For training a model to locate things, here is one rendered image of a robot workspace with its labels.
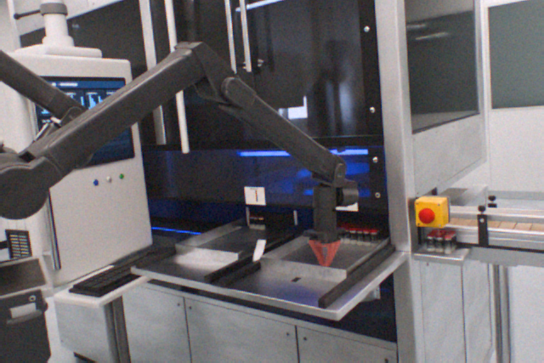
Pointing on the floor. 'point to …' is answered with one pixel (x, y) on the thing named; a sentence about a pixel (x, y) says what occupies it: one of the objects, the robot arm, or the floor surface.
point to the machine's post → (399, 151)
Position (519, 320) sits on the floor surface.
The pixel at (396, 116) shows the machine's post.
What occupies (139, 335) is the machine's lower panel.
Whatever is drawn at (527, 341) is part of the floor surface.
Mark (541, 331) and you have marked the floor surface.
